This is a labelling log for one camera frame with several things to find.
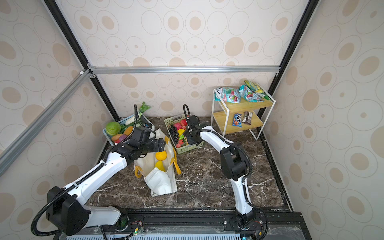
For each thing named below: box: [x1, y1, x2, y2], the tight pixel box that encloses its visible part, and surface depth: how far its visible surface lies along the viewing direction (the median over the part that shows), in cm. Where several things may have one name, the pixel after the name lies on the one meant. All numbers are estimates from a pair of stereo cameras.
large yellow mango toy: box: [155, 160, 166, 172], surface depth 93 cm
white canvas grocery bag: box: [134, 127, 182, 197], surface depth 83 cm
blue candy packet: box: [232, 113, 242, 128], surface depth 96 cm
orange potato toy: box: [123, 126, 134, 136], surface depth 102 cm
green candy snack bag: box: [214, 87, 241, 104], surface depth 85 cm
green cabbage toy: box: [105, 121, 121, 136], surface depth 101 cm
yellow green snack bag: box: [244, 80, 271, 101], surface depth 81 cm
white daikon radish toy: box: [125, 101, 151, 126], surface depth 112 cm
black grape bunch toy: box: [168, 124, 179, 144], surface depth 105 cm
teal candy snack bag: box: [238, 85, 266, 103], surface depth 82 cm
